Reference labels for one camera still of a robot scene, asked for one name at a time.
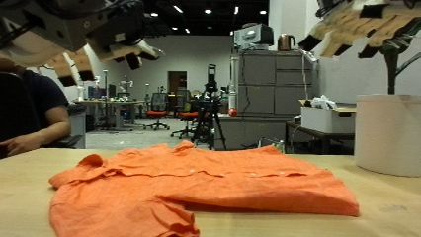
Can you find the orange button shirt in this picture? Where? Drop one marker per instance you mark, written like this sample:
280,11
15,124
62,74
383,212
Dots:
198,184

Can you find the green potted plant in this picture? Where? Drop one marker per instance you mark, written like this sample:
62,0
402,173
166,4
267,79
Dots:
391,72

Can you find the person in dark shirt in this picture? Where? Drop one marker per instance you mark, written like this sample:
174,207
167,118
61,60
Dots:
42,92

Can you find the ceiling light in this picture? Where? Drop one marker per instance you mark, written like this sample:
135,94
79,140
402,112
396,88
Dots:
208,11
236,10
154,14
178,9
263,12

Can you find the copper electric kettle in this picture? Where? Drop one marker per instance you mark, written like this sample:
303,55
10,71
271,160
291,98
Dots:
286,42

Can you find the crumpled white paper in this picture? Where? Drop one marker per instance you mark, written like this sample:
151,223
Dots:
324,102

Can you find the grey boxy appliance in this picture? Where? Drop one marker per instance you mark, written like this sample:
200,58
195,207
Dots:
255,36

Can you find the tall grey drawer cabinet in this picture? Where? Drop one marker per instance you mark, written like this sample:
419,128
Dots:
272,82

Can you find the brown door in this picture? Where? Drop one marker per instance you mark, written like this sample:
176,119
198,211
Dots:
178,82

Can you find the white storage box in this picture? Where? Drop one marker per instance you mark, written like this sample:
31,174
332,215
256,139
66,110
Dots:
327,120

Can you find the orange seat mesh office chair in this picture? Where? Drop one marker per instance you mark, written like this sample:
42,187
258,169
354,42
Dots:
158,113
188,116

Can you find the white cylindrical planter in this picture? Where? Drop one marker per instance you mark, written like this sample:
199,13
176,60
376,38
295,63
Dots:
388,135

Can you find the dark side table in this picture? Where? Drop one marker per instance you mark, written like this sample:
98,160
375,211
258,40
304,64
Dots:
323,136

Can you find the red ball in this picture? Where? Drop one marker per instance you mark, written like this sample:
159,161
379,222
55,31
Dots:
232,112

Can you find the low grey cabinet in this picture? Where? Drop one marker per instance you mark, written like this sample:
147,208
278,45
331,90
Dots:
250,131

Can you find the grey pedestal cabinet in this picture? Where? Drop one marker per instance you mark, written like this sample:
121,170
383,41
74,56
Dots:
78,125

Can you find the black camera tripod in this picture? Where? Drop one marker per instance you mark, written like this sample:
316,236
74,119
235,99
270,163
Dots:
211,108

